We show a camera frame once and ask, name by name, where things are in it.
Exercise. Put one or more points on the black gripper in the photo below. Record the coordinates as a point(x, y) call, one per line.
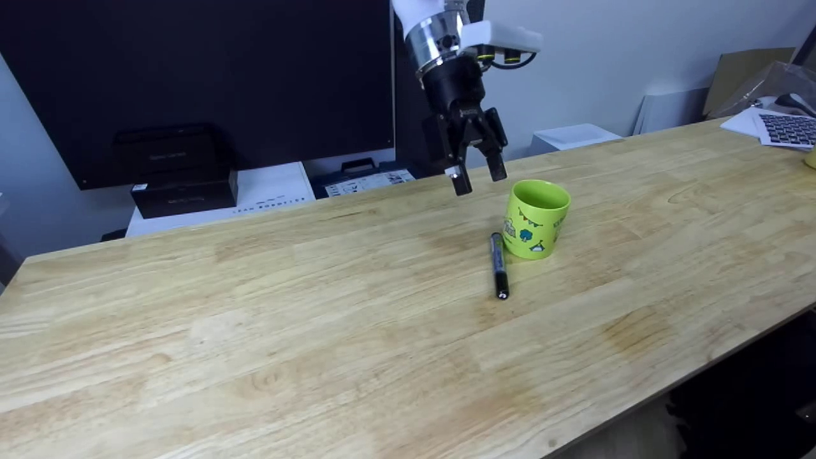
point(456, 84)

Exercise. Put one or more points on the black marker pen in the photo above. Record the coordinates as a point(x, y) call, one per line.
point(502, 269)

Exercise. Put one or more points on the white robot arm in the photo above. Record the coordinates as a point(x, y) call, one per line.
point(429, 26)

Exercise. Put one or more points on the yellow-green printed mug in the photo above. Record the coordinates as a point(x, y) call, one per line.
point(531, 219)

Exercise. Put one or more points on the black vertical panel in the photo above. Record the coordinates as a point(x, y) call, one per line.
point(412, 128)

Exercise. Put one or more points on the small white box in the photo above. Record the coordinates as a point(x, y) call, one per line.
point(574, 135)

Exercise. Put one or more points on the black case with white label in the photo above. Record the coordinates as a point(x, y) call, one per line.
point(366, 180)

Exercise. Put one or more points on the white leaning board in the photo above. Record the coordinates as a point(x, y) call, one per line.
point(672, 105)

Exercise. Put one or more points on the white flat carton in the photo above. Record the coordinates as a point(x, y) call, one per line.
point(272, 188)

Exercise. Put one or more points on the brown cardboard box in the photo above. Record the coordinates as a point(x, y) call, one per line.
point(741, 77)

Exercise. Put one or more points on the large black monitor screen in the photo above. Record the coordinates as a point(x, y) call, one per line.
point(196, 77)

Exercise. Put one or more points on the black rectangular box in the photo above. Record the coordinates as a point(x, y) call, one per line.
point(175, 170)

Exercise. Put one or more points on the checkerboard pattern paper sheet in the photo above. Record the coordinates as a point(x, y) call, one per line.
point(787, 128)

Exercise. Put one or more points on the small yellow object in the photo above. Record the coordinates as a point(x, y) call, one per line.
point(811, 159)

